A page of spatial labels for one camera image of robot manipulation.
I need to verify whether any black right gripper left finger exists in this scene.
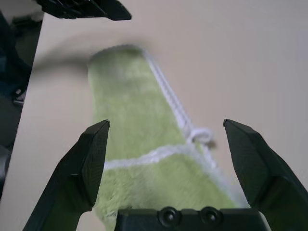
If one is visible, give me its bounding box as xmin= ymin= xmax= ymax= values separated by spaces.
xmin=23 ymin=119 xmax=111 ymax=231

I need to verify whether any green towel white trim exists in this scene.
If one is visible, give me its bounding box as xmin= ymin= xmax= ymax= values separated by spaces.
xmin=88 ymin=44 xmax=251 ymax=231

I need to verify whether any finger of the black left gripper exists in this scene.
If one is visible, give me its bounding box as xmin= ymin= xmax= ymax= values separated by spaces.
xmin=36 ymin=0 xmax=132 ymax=21

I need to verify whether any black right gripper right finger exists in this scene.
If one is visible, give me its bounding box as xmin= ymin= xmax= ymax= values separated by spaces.
xmin=223 ymin=119 xmax=308 ymax=231

